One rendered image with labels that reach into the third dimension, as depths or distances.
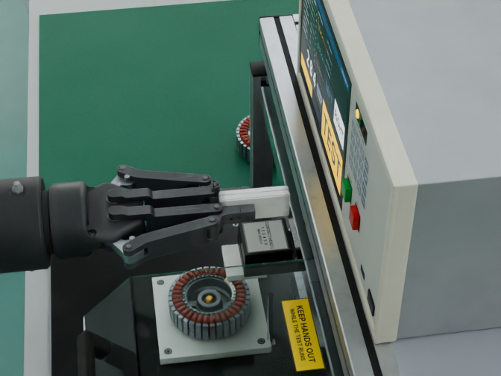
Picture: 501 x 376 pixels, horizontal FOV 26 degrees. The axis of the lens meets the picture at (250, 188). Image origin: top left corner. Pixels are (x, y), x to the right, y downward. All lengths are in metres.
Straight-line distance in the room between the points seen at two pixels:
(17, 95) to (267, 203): 2.19
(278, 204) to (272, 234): 0.34
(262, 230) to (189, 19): 0.78
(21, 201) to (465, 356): 0.44
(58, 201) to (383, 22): 0.37
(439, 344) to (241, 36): 1.12
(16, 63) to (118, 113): 1.48
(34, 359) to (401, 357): 0.64
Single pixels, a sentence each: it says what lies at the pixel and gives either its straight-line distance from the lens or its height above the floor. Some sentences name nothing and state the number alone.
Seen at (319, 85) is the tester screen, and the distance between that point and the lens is 1.22.
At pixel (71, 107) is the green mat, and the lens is 1.93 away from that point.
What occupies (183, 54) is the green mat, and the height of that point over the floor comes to 0.75.
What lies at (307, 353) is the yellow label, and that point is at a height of 1.07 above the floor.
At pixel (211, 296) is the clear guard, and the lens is 1.16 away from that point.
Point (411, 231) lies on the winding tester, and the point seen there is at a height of 1.26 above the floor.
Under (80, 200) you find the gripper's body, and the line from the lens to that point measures 1.05.
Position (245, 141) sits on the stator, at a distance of 1.77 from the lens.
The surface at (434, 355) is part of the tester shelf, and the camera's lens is 1.06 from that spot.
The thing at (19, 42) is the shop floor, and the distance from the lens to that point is 3.44.
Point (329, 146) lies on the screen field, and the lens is 1.19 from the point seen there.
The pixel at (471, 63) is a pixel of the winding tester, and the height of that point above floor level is 1.32.
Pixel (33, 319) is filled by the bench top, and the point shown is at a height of 0.75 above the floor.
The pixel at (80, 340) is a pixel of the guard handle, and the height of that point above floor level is 1.06.
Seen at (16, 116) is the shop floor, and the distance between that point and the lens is 3.15.
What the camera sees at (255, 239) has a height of 0.92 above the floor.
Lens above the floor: 1.93
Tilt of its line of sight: 43 degrees down
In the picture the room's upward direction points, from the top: straight up
